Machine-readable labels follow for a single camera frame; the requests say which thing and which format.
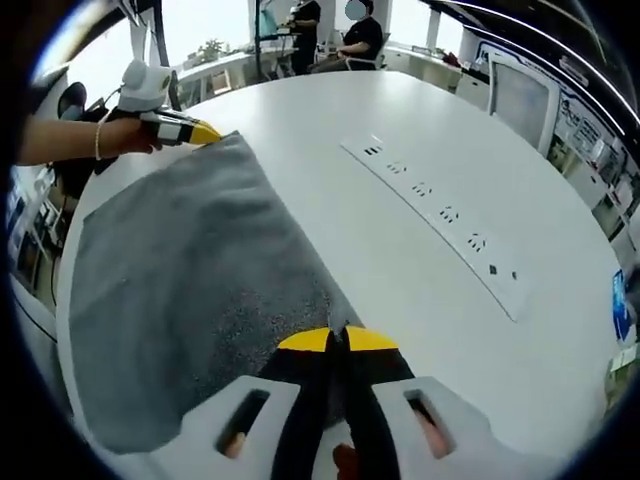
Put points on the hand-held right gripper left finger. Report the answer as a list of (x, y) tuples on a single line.
[(295, 410)]

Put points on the blue box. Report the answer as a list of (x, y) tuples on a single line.
[(620, 305)]

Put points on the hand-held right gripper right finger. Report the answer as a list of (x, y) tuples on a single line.
[(375, 400)]

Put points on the black metal stand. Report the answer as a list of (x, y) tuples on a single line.
[(260, 40)]

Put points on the white mesh office chair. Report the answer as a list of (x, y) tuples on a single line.
[(525, 95)]

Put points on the white table socket panel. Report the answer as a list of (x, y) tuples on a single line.
[(440, 215)]

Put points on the white frame office chair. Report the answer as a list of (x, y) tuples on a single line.
[(367, 60)]

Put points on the grey towel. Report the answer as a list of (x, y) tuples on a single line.
[(190, 280)]

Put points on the person's right hand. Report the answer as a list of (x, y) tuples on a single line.
[(344, 457)]

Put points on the person's left hand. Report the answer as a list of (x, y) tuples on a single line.
[(127, 140)]

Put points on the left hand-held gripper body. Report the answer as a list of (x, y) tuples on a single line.
[(145, 87)]

